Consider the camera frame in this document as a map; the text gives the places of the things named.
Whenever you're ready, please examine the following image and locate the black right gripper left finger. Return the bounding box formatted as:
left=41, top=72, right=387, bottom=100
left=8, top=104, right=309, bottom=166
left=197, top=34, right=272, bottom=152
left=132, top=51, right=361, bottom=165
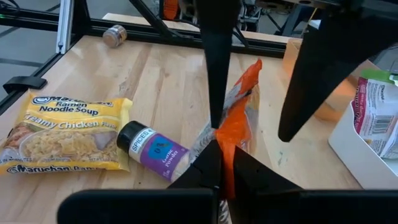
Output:
left=57, top=139, right=223, bottom=224

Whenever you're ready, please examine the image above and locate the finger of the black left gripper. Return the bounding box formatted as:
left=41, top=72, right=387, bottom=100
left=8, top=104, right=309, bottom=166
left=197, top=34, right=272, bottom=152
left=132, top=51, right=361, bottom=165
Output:
left=194, top=0, right=242, bottom=129
left=278, top=15, right=398, bottom=143

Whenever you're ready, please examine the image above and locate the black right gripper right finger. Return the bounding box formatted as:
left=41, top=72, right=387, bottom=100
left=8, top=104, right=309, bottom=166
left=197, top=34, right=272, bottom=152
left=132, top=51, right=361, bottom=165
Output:
left=228, top=146, right=398, bottom=224

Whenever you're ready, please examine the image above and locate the white maroon ramen packet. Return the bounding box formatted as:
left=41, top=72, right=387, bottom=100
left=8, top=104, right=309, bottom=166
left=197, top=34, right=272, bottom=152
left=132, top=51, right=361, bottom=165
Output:
left=353, top=68, right=398, bottom=160

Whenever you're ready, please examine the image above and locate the orange chicken ramen packet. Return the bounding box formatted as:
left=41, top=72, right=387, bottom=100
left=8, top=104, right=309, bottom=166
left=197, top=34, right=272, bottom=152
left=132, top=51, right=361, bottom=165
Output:
left=189, top=58, right=264, bottom=224

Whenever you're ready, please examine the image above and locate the purple garlic powder bottle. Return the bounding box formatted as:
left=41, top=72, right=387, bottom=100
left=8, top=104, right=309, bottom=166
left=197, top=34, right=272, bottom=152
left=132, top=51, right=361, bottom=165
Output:
left=116, top=120, right=190, bottom=183

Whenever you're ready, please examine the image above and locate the white plastic bin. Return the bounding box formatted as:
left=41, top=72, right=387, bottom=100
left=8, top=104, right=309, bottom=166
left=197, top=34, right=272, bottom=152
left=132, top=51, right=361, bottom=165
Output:
left=328, top=77, right=398, bottom=190

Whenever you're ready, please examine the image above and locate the yellow creamy chicken ramen packet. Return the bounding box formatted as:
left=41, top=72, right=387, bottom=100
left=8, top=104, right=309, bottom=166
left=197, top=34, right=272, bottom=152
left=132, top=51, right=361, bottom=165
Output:
left=0, top=91, right=134, bottom=175

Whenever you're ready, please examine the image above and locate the black table clamp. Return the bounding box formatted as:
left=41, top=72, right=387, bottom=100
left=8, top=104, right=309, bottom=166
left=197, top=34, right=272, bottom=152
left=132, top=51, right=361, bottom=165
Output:
left=2, top=76, right=47, bottom=94

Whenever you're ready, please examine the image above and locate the black aluminium table frame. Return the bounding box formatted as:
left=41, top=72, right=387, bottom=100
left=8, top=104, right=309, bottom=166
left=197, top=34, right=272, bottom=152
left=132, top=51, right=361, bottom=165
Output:
left=0, top=0, right=290, bottom=116

